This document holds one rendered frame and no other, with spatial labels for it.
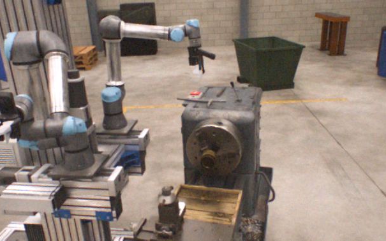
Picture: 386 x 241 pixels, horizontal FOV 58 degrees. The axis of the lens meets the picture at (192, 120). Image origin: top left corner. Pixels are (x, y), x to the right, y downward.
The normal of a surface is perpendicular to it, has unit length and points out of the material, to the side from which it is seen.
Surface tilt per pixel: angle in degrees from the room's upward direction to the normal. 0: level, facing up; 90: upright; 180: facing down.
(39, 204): 90
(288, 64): 102
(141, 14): 90
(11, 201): 90
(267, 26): 90
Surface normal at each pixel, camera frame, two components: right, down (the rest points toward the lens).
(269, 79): 0.20, 0.54
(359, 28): -0.01, 0.37
